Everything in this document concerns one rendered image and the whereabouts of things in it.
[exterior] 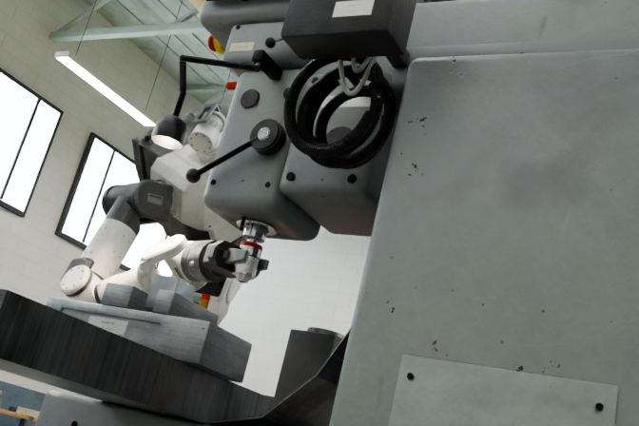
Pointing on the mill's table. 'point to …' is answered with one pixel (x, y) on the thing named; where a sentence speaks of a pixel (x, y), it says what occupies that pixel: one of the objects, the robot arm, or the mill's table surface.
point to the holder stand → (304, 358)
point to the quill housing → (235, 207)
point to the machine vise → (170, 332)
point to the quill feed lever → (265, 129)
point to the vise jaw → (125, 297)
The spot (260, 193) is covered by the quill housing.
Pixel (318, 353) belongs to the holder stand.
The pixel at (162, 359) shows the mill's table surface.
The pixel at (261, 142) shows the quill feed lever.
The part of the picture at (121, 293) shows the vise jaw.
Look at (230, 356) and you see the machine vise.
